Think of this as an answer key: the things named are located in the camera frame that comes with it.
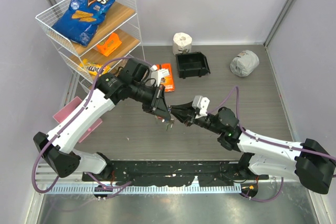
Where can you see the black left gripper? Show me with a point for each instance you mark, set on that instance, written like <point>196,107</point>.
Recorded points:
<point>158,106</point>

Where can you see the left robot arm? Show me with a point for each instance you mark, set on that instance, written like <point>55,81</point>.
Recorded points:
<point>135,81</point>

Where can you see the blue Doritos chip bag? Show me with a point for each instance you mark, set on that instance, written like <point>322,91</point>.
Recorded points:
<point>80,21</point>

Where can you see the orange Gillette razor box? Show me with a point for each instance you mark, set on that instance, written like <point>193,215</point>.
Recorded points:
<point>167,81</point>

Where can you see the white slotted cable duct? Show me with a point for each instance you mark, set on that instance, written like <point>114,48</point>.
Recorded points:
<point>193,188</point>

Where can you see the white toilet paper roll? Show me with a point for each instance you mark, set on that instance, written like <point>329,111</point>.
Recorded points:
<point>182,43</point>

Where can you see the orange snack pouch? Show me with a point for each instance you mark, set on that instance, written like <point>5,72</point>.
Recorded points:
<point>108,45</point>

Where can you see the black plastic bin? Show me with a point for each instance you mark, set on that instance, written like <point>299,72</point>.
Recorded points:
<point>193,64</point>

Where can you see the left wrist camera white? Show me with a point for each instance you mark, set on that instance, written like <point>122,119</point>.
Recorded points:
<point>157,75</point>

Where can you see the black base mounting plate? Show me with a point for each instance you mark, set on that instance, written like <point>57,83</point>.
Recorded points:
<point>175,173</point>

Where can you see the grey wrapped bundle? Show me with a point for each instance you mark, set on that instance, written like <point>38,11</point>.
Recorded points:
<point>244,63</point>

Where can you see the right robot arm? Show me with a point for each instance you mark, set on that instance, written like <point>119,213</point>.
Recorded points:
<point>306,162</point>

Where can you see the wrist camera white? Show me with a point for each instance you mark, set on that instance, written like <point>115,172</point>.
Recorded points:
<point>157,75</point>
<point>200,105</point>

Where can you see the yellow M&M candy bag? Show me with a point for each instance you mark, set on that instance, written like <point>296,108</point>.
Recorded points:
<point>92,67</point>

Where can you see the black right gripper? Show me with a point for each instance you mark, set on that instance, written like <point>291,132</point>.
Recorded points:
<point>185,113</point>

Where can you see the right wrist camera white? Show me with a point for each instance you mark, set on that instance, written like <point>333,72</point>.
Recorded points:
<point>200,105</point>

